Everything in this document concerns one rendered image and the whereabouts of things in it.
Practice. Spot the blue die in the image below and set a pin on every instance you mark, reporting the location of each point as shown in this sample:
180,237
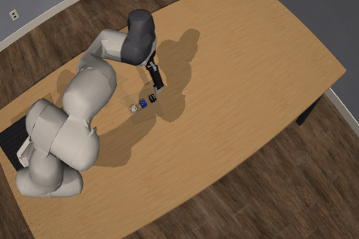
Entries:
143,103

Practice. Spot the beige die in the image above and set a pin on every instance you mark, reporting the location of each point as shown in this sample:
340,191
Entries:
133,109

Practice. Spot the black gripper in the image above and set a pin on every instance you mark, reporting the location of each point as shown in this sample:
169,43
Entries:
155,74

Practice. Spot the tan square mat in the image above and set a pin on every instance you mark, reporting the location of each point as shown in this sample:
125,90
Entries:
152,110

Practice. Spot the black die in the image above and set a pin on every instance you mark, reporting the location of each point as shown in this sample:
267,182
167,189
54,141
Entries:
152,98

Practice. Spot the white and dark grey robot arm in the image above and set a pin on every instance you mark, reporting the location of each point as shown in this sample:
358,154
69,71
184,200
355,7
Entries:
66,135

